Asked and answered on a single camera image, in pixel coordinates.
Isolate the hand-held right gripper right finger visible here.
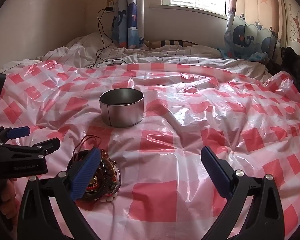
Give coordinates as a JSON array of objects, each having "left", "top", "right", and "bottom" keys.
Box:
[{"left": 201, "top": 146, "right": 285, "bottom": 240}]

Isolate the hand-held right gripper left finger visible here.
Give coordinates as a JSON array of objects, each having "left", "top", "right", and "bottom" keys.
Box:
[{"left": 17, "top": 147, "right": 102, "bottom": 240}]

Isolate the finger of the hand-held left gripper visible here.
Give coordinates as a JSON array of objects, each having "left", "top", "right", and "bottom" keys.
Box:
[
  {"left": 0, "top": 137, "right": 61, "bottom": 159},
  {"left": 0, "top": 127, "right": 30, "bottom": 145}
]

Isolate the pile of bracelets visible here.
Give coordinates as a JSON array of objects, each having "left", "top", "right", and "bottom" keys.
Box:
[{"left": 66, "top": 135, "right": 122, "bottom": 203}]

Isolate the round metal tin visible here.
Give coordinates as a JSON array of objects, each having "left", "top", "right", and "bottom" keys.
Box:
[{"left": 99, "top": 88, "right": 144, "bottom": 128}]

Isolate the person's left hand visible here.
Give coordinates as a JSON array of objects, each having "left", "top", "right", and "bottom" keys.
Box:
[{"left": 0, "top": 177, "right": 17, "bottom": 230}]

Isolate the red checkered plastic sheet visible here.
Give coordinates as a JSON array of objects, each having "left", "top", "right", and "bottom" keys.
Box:
[{"left": 0, "top": 60, "right": 300, "bottom": 240}]

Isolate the dark cloth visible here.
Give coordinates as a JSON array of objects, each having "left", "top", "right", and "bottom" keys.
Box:
[{"left": 266, "top": 46, "right": 300, "bottom": 110}]

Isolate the white striped quilt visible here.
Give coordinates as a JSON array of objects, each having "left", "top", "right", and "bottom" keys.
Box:
[{"left": 0, "top": 32, "right": 270, "bottom": 80}]

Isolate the striped pillow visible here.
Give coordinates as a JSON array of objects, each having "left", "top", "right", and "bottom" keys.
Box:
[{"left": 146, "top": 39, "right": 220, "bottom": 53}]

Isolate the black cable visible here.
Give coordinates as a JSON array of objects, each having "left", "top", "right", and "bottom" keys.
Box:
[{"left": 91, "top": 8, "right": 127, "bottom": 68}]

